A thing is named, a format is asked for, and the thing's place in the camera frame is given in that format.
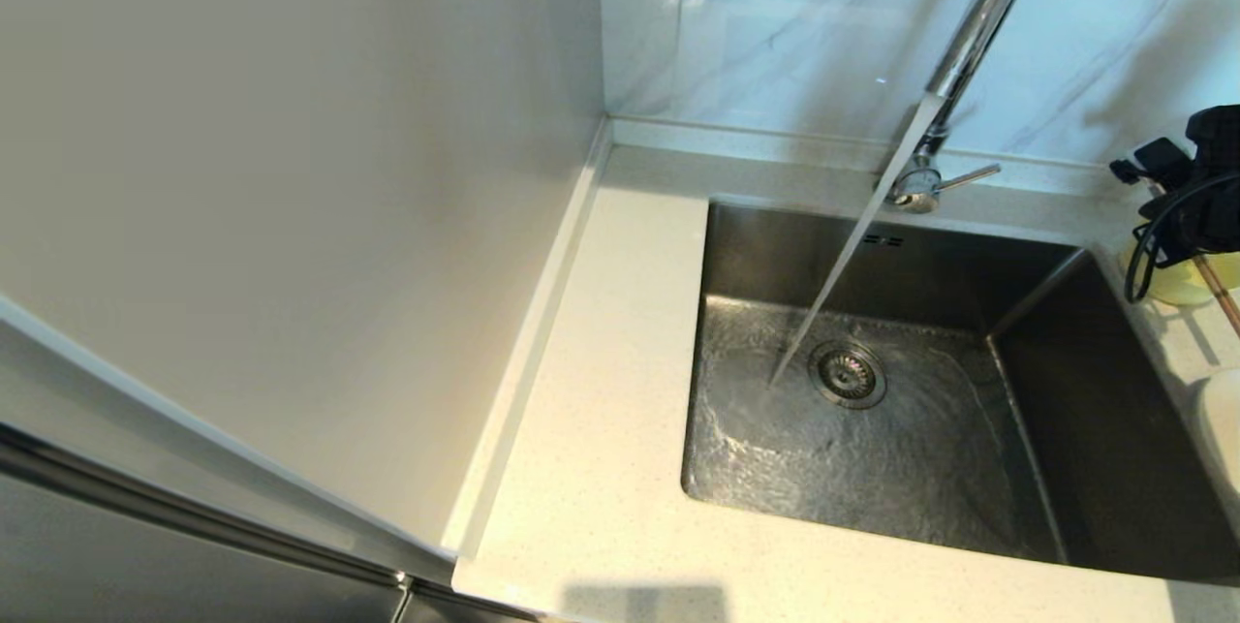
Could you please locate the white plate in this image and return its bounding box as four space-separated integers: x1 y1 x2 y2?
1196 373 1240 500

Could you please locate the chrome bar handle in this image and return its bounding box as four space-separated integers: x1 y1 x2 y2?
0 415 418 623

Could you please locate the chrome gooseneck faucet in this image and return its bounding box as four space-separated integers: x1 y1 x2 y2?
886 0 1047 215

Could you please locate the stainless steel sink basin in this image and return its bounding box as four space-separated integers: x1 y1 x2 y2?
681 200 1240 585

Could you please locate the yellow bowl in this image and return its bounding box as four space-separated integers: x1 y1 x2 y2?
1122 245 1240 306

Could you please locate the round metal drain strainer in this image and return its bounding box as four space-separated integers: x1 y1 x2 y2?
808 342 886 410

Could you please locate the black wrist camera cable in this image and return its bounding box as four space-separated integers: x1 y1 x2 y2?
1110 137 1240 304

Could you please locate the stainless steel appliance front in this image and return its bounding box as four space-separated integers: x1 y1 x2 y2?
0 410 543 623

